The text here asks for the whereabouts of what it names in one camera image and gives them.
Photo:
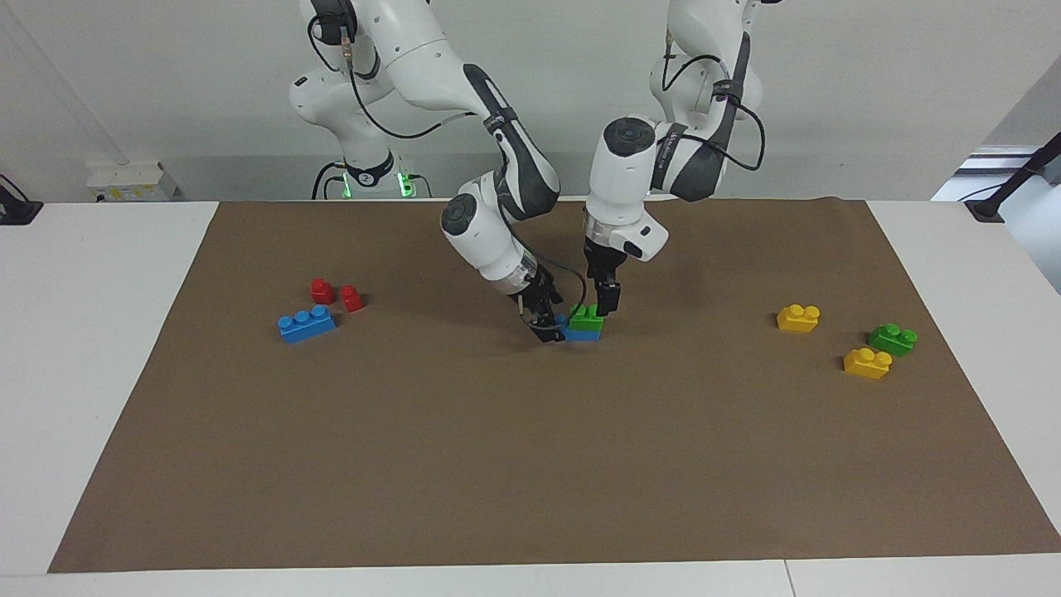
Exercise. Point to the brown table mat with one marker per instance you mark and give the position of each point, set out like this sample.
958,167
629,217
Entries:
530,456

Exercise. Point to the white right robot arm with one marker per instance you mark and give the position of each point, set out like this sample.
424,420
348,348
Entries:
431,66

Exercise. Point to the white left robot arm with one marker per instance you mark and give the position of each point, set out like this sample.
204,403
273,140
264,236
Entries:
655,157

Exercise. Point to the white wall socket box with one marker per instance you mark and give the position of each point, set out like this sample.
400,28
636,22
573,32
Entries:
133,182

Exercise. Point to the white wall conduit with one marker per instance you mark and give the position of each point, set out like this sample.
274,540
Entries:
75,104

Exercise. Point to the blue three-stud block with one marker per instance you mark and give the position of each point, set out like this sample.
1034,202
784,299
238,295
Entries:
580,336
307,325

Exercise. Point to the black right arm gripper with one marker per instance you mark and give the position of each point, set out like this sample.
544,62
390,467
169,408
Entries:
537,292

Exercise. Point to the yellow two-stud block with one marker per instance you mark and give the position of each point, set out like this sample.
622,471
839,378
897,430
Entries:
867,363
798,318

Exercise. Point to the red single-stud block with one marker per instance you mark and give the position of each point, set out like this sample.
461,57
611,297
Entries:
352,299
322,291

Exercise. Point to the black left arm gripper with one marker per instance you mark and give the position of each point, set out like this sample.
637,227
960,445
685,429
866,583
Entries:
603,264

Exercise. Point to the black angled stand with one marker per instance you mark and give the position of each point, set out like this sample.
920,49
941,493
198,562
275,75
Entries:
1007,186

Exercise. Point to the black table clamp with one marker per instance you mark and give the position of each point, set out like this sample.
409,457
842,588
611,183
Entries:
18,209

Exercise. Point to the green two-stud block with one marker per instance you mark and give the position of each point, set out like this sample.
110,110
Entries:
587,322
893,339

